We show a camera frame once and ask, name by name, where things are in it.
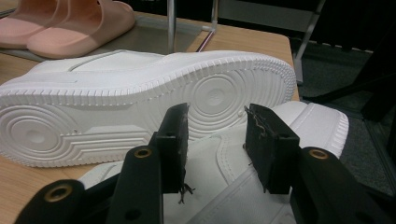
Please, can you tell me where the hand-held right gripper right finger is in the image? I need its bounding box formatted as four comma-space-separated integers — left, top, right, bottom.
243, 103, 302, 195

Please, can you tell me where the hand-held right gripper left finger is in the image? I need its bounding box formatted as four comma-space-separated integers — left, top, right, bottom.
148, 102, 196, 205

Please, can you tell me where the white sneaker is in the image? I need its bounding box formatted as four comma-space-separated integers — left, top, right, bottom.
0, 49, 297, 169
78, 101, 350, 224

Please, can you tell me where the pink slipper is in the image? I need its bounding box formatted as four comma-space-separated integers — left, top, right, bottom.
0, 0, 71, 50
26, 0, 137, 60

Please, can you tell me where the grey metal stand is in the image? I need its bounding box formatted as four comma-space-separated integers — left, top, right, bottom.
211, 0, 327, 86

